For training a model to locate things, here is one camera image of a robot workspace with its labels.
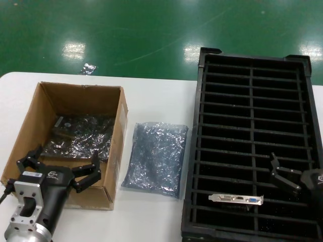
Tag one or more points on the graphics card with metal bracket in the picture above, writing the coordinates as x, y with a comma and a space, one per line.
234, 199

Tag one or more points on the crumpled foil scrap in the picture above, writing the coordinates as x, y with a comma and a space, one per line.
88, 68

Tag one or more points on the black slotted plastic container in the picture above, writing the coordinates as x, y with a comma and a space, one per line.
253, 118

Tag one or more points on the brown cardboard box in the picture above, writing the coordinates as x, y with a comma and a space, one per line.
25, 141

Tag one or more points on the bagged graphics card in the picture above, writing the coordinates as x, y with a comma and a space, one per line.
80, 141

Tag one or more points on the left wrist camera silver mount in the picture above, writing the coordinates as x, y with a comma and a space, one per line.
27, 186

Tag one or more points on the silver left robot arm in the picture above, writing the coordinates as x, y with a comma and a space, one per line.
25, 234

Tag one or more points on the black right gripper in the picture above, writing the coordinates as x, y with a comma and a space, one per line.
314, 180

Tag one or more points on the grey antistatic plastic bag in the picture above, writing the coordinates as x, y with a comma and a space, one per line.
156, 161

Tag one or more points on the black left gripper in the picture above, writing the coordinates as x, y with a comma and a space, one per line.
59, 191

